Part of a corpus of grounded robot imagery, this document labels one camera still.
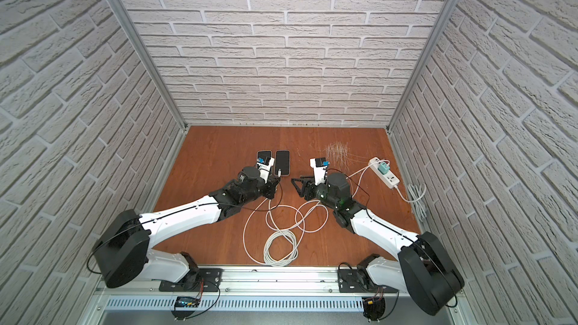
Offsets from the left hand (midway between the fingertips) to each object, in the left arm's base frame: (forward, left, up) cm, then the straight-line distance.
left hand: (278, 172), depth 83 cm
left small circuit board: (-39, +29, -19) cm, 52 cm away
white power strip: (+5, -48, -12) cm, 50 cm away
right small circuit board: (-41, -31, -15) cm, 54 cm away
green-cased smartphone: (+20, +9, -15) cm, 27 cm away
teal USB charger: (+8, -45, -8) cm, 46 cm away
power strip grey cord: (0, -60, -16) cm, 63 cm away
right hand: (-5, -5, +2) cm, 7 cm away
